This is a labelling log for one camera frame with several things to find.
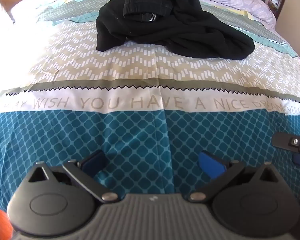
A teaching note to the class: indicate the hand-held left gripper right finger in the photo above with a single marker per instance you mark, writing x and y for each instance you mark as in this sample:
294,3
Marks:
211,163

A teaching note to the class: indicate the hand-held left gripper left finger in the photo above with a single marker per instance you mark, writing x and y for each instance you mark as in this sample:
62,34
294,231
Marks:
93,163

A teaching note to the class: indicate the black pants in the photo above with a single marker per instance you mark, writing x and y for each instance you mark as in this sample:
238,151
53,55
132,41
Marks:
170,17

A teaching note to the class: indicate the patterned bed sheet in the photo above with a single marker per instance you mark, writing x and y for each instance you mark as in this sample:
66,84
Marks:
130,85

